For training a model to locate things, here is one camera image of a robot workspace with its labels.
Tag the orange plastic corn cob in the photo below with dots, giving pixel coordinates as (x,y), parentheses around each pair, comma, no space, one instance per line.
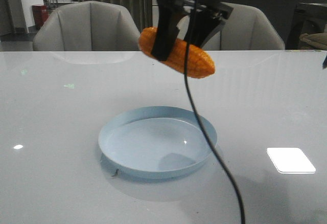
(200,64)

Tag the dark grey counter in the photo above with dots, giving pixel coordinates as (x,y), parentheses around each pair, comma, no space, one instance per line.
(279,12)

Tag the light blue round plate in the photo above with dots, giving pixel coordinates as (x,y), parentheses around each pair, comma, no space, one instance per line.
(155,142)

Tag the left beige upholstered chair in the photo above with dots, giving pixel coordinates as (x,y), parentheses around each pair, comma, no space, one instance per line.
(88,26)

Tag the red trash bin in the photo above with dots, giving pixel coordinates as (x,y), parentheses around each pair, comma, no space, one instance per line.
(40,15)

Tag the beige upholstered chair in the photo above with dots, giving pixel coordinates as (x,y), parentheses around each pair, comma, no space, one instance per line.
(247,28)
(88,26)

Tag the dark side table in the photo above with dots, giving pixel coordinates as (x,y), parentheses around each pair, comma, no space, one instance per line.
(307,18)

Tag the right beige upholstered chair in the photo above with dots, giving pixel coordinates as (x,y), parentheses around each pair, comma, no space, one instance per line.
(247,28)

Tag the beige cushion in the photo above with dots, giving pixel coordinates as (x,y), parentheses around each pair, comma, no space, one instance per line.
(312,41)

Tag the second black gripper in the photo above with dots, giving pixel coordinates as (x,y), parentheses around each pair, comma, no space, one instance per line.
(204,23)

